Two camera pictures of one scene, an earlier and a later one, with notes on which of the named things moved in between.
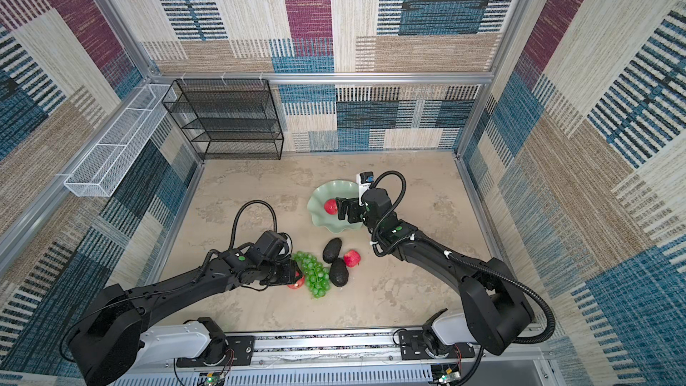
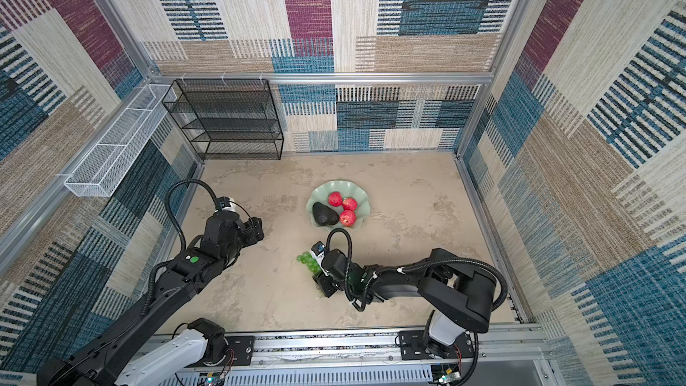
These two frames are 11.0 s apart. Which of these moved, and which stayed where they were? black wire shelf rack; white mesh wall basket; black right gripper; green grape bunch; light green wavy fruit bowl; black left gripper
Moved: green grape bunch; black left gripper; black right gripper
Stayed: light green wavy fruit bowl; black wire shelf rack; white mesh wall basket
